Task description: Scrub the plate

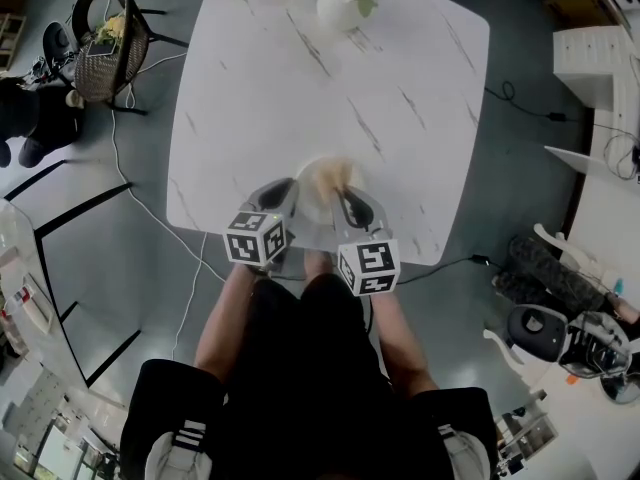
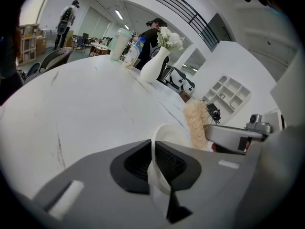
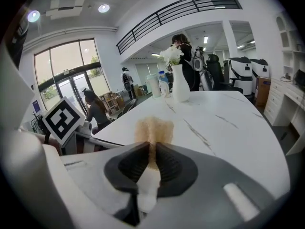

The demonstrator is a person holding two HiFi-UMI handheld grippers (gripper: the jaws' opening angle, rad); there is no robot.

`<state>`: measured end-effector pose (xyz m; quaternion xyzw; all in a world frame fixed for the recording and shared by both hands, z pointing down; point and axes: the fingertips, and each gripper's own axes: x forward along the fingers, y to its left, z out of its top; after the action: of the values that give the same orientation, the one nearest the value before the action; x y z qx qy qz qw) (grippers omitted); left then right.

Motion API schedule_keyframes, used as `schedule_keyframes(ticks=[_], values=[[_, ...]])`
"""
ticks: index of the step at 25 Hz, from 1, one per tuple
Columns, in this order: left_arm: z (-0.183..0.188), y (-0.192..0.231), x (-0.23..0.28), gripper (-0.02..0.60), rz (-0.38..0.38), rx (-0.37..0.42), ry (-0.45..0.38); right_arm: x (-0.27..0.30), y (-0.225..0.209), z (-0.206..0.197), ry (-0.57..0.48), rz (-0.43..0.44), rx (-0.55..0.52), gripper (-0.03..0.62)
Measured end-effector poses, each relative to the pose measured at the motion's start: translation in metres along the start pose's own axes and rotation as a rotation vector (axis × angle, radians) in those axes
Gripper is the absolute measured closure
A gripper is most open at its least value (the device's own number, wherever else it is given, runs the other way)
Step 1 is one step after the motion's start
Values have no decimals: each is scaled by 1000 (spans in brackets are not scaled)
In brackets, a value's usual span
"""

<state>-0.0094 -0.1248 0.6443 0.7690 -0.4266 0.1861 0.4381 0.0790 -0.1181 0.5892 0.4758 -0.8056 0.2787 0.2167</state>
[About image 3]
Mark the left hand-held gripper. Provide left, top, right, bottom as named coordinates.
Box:
left=42, top=96, right=124, bottom=155

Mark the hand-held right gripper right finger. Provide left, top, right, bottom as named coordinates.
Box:
left=154, top=142, right=275, bottom=220

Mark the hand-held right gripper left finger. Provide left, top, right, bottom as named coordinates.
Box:
left=61, top=141, right=151, bottom=216

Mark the beige cloth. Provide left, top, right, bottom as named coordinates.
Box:
left=134, top=115, right=174, bottom=212

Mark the wooden shelf rack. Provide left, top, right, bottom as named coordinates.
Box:
left=99, top=92, right=121, bottom=116

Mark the clear jar pale green lid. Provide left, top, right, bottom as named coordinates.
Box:
left=145, top=73, right=162, bottom=98

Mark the clear bottle with blue cap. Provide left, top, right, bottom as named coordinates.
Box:
left=158, top=70, right=172, bottom=99

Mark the white ceramic vase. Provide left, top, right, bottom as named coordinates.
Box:
left=171, top=64, right=191, bottom=103

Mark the large glass window front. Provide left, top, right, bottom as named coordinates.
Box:
left=34, top=39, right=112, bottom=119

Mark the black office chair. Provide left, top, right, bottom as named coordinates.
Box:
left=206, top=53, right=244, bottom=94

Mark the white flower bouquet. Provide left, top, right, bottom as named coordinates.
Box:
left=158, top=45, right=184, bottom=66

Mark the brown cardboard box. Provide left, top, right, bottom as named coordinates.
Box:
left=256, top=76, right=272, bottom=107

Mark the white black pod machine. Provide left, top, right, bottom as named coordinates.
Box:
left=250, top=58, right=272, bottom=79
left=226, top=56, right=253, bottom=96

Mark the white desk with drawers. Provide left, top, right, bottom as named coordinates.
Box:
left=263, top=77, right=305, bottom=155

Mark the white ceiling air conditioner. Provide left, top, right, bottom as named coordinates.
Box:
left=45, top=0, right=86, bottom=21

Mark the black balcony railing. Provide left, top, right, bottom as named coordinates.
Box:
left=116, top=0, right=243, bottom=55

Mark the white shelf unit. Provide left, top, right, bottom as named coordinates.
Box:
left=275, top=10, right=305, bottom=81

